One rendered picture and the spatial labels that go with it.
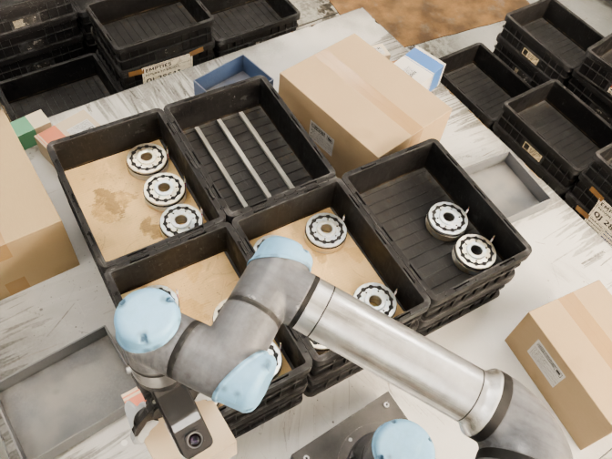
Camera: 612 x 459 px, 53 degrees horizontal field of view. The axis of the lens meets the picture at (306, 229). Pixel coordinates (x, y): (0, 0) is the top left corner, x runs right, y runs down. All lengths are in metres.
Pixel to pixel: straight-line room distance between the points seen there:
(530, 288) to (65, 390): 1.20
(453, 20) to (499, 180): 1.87
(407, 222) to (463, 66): 1.49
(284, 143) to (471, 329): 0.70
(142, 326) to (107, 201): 0.91
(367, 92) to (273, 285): 1.10
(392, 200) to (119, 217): 0.69
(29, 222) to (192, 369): 0.88
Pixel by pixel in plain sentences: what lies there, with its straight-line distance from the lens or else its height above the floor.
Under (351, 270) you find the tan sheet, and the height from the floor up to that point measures 0.83.
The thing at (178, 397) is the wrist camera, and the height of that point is 1.27.
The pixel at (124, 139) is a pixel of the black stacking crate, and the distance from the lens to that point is 1.69.
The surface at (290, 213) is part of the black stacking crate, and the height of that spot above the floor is 0.87.
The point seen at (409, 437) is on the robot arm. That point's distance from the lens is 1.21.
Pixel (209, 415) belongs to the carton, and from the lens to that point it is 1.03.
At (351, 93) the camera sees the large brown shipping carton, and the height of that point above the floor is 0.90.
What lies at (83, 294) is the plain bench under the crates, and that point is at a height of 0.70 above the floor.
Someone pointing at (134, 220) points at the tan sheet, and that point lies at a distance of 1.57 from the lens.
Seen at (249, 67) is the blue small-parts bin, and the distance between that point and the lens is 2.06.
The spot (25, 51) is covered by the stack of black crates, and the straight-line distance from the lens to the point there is 2.78.
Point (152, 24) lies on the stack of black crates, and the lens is 2.65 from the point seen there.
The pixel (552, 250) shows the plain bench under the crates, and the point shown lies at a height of 0.70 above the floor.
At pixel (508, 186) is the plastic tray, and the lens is 1.95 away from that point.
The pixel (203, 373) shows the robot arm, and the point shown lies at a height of 1.42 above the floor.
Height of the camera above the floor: 2.10
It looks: 55 degrees down
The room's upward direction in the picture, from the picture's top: 9 degrees clockwise
